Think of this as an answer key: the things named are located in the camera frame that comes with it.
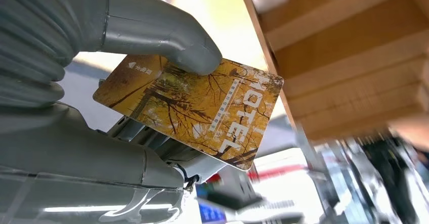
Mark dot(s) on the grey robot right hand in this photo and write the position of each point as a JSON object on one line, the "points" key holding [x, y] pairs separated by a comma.
{"points": [[83, 169]]}

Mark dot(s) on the cardboard slot organizer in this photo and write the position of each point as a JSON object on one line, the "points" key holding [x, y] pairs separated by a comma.
{"points": [[352, 65]]}

